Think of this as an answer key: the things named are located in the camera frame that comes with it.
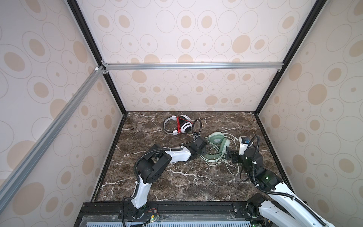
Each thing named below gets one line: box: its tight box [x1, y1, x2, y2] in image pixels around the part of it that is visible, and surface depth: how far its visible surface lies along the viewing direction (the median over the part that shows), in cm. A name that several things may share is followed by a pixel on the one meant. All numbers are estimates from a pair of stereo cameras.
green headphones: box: [204, 131, 231, 159], surface depth 96 cm
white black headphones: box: [163, 114, 193, 136], surface depth 108 cm
